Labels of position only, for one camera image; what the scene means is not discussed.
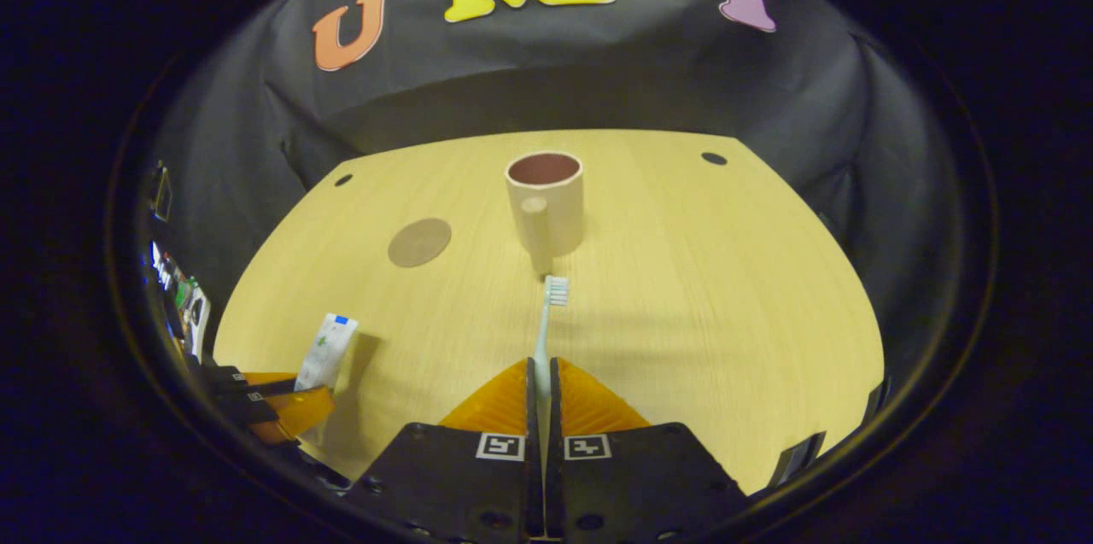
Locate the wooden desktop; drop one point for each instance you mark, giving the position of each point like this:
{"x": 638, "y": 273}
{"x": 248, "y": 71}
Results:
{"x": 683, "y": 313}

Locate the black backdrop cloth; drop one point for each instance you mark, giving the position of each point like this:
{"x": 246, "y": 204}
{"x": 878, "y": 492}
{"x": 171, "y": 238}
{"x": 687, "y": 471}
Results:
{"x": 555, "y": 74}

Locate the white side table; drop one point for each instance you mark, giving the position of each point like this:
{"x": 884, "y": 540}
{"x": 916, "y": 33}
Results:
{"x": 198, "y": 318}

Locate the white toothpaste tube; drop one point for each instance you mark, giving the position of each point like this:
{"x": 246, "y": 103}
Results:
{"x": 326, "y": 352}

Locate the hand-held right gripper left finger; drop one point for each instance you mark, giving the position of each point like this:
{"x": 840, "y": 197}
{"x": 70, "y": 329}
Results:
{"x": 531, "y": 420}

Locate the computer monitor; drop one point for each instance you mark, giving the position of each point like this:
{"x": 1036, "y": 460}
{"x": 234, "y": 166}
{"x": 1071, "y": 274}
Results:
{"x": 160, "y": 264}

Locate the pale green toothbrush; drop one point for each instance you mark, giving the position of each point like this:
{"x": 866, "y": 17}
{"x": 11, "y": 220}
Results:
{"x": 557, "y": 290}

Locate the black desk edge bracket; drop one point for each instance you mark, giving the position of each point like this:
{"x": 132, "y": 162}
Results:
{"x": 798, "y": 457}

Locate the beige cup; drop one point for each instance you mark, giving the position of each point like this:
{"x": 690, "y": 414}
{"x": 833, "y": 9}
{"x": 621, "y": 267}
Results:
{"x": 559, "y": 219}

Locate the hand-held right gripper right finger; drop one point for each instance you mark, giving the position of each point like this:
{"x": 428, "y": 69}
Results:
{"x": 555, "y": 416}

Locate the round brown coaster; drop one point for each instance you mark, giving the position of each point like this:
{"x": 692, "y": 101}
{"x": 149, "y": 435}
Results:
{"x": 418, "y": 242}

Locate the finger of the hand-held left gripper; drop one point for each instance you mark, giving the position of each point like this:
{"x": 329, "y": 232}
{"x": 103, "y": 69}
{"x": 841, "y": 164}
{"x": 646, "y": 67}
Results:
{"x": 248, "y": 409}
{"x": 230, "y": 377}

